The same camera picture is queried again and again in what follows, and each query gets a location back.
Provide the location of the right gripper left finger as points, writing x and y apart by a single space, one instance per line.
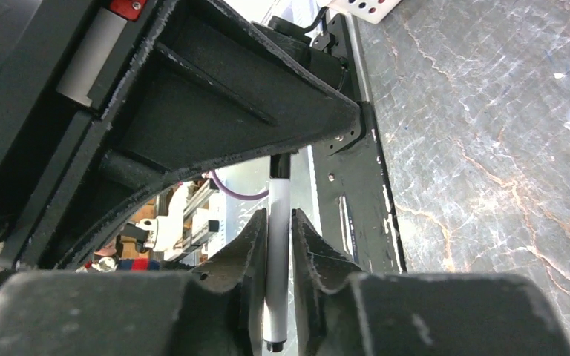
212 309

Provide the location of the white plastic basket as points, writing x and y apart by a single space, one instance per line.
371 11

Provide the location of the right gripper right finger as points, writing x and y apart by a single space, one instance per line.
342 310

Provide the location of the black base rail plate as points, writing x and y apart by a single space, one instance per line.
355 202

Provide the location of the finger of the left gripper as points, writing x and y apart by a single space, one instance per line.
204 89

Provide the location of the black capped pen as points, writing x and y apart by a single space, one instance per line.
275 313

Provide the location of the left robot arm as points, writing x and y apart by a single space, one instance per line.
105 104

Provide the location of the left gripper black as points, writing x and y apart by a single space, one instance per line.
70 176

